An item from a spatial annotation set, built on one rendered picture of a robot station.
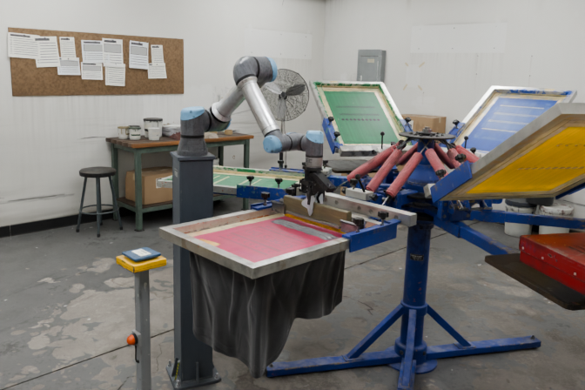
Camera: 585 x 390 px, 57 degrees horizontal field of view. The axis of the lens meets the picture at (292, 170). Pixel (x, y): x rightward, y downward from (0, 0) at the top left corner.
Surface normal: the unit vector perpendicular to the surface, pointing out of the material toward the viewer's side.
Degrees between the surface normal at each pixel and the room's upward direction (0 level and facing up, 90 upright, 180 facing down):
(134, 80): 90
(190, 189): 90
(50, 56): 87
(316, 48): 90
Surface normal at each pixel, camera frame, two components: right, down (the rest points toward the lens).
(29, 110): 0.69, 0.15
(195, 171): 0.41, 0.18
